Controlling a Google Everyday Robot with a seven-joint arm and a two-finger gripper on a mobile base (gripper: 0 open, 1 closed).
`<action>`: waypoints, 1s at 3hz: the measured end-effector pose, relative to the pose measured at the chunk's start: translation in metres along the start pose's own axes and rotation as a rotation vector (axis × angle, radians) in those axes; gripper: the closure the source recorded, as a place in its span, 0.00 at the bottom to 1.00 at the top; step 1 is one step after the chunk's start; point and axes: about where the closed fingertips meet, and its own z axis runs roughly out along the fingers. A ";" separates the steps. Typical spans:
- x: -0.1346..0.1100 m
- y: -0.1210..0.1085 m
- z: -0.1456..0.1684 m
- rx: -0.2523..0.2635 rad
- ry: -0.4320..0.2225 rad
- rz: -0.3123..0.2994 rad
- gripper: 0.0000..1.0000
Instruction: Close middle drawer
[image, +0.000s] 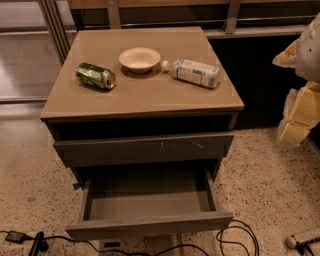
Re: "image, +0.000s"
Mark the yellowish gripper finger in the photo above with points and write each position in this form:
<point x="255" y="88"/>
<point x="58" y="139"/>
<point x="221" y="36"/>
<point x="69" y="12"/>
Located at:
<point x="286" y="58"/>

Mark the grey drawer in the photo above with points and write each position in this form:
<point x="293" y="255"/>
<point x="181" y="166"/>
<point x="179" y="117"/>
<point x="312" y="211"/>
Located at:
<point x="146" y="200"/>
<point x="148" y="149"/>

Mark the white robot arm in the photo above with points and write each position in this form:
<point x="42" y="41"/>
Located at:
<point x="301" y="111"/>

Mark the grey wooden drawer cabinet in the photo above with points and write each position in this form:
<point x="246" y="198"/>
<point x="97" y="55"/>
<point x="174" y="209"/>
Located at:
<point x="139" y="105"/>

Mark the grey top drawer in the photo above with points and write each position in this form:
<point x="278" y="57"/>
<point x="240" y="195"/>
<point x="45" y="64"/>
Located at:
<point x="148" y="149"/>

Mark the clear plastic water bottle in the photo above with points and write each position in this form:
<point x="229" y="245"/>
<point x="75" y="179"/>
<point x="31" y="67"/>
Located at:
<point x="207" y="76"/>

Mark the white paper bowl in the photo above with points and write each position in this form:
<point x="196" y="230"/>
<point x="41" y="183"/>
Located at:
<point x="139" y="60"/>

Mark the white power strip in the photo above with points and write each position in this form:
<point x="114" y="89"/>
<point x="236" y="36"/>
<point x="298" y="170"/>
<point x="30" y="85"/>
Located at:
<point x="305" y="237"/>

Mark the green soda can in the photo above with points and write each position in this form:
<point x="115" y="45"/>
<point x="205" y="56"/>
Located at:
<point x="95" y="76"/>

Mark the metal railing shelf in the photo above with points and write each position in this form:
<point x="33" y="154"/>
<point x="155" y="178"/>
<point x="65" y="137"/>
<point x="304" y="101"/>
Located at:
<point x="217" y="18"/>

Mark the blue tape piece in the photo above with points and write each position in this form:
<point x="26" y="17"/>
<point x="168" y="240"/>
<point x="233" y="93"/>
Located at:
<point x="76" y="186"/>

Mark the black clamp device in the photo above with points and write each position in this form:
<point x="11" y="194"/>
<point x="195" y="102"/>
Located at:
<point x="39" y="244"/>

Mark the black power adapter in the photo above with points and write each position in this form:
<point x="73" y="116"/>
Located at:
<point x="15" y="237"/>

